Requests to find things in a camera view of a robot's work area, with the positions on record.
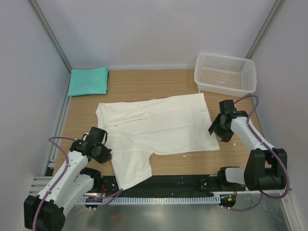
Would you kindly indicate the white perforated plastic basket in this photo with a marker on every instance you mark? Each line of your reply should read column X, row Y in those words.
column 224, row 74

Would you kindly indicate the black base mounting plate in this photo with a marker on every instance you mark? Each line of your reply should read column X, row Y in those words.
column 170, row 185

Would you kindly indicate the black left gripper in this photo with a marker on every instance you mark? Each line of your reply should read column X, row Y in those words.
column 106, row 156

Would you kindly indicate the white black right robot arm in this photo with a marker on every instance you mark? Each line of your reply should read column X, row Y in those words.
column 266, row 165

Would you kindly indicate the aluminium frame rail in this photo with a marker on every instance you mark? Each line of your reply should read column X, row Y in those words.
column 38, row 184

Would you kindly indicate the white printed t-shirt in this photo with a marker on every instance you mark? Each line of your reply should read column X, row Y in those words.
column 137, row 130

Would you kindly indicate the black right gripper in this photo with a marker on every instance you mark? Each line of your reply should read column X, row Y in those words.
column 225, row 136

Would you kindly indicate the base electronics board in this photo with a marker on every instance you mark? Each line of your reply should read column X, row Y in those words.
column 227, row 201
column 92, row 202

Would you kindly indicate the right base electronics board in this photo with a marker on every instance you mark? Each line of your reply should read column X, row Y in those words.
column 227, row 201

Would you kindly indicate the folded teal t-shirt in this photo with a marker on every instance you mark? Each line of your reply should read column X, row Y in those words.
column 88, row 82

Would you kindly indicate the white slotted cable duct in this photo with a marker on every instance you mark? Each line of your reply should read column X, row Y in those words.
column 157, row 201

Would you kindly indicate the left base electronics board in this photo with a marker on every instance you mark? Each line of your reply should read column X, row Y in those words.
column 92, row 202

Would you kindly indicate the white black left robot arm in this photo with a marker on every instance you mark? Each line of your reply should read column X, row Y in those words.
column 47, row 210

